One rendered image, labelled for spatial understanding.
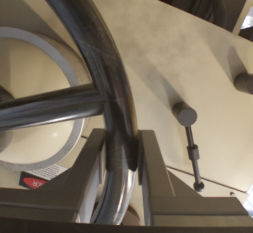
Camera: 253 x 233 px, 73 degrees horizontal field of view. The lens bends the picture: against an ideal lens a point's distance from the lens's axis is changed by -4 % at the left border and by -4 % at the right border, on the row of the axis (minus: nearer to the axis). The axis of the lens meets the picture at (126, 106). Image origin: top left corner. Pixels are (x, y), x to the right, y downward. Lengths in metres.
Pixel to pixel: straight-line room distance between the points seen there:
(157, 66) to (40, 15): 0.24
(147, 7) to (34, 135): 0.28
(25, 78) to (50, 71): 0.03
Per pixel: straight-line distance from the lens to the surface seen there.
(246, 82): 0.37
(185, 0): 1.19
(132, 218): 0.48
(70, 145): 0.30
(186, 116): 0.33
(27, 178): 0.50
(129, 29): 0.36
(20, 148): 0.31
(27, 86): 0.27
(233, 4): 1.17
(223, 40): 0.39
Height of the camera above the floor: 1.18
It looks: 14 degrees up
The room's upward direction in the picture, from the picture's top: 159 degrees counter-clockwise
